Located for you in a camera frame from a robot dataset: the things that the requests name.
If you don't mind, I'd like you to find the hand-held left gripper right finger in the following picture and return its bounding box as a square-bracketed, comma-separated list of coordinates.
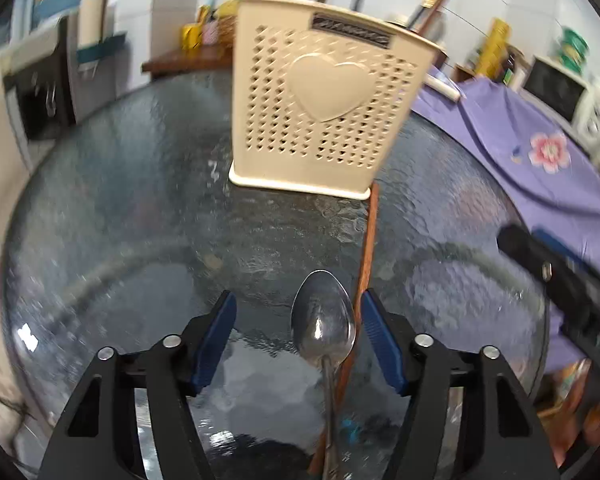
[360, 289, 561, 480]

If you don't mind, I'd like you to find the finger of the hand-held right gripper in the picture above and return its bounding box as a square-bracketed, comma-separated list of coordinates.
[532, 229, 600, 281]
[497, 224, 581, 311]

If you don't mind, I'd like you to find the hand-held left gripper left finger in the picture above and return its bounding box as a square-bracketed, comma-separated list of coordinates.
[37, 290, 238, 480]

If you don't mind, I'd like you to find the metal spoon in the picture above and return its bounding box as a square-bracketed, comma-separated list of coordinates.
[290, 270, 357, 480]

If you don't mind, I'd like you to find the reddish wooden chopstick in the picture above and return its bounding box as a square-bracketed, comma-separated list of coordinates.
[307, 182, 381, 476]

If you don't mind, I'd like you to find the cream perforated utensil holder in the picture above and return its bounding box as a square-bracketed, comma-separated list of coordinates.
[228, 0, 448, 200]

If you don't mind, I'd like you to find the black chopstick long gold section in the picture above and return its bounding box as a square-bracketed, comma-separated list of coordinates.
[412, 0, 446, 26]

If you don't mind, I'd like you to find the purple floral cloth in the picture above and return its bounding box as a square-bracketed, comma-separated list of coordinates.
[410, 77, 600, 376]

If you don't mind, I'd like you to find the colourful printed bag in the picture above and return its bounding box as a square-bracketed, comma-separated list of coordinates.
[535, 357, 600, 421]

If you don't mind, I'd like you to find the microwave oven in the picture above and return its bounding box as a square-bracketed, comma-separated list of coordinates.
[522, 55, 593, 126]

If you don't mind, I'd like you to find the green container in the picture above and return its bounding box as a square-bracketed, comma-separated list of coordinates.
[557, 27, 591, 68]

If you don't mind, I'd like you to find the wooden counter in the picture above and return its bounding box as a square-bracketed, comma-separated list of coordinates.
[142, 45, 233, 78]

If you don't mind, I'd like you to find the beige cloth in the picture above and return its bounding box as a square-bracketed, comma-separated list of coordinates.
[0, 57, 33, 281]

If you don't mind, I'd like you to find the black appliance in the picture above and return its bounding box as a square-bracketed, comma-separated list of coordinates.
[2, 17, 78, 143]

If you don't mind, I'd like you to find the yellow packet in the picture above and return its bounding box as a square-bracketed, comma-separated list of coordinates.
[182, 22, 206, 51]

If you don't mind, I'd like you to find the woven basket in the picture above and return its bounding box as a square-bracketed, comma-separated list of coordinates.
[212, 12, 240, 46]

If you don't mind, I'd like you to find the white teal panel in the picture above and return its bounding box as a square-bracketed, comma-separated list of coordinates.
[75, 0, 128, 78]

